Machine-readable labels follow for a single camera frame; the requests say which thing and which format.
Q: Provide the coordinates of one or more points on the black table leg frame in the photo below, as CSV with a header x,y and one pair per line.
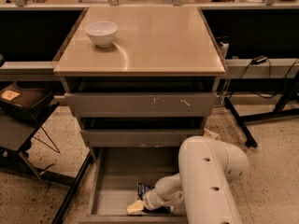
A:
x,y
278,112

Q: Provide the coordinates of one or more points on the black floor bar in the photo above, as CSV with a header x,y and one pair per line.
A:
x,y
58,219

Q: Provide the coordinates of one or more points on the dark brown tray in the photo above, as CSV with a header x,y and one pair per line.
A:
x,y
24,103

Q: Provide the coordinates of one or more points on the grey drawer cabinet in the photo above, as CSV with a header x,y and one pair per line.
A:
x,y
152,41

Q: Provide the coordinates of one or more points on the grey top drawer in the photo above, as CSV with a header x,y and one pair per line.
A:
x,y
140,97

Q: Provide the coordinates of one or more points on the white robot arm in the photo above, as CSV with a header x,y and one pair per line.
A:
x,y
205,166

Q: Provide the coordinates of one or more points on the black power adapter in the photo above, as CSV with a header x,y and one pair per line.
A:
x,y
258,60

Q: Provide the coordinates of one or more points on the grey bottom drawer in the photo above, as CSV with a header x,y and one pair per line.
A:
x,y
118,172

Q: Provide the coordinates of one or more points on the white ceramic bowl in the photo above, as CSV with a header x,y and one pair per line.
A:
x,y
102,33

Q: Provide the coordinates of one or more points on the grey drawer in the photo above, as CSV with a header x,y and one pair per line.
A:
x,y
140,97
118,172
140,132

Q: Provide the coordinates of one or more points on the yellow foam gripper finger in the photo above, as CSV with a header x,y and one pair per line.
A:
x,y
135,207

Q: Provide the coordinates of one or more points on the black side table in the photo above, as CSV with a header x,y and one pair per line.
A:
x,y
15,137

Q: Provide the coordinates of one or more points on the blue chip bag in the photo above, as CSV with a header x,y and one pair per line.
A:
x,y
142,189

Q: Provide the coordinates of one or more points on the grey middle drawer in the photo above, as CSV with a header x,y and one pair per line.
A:
x,y
140,132

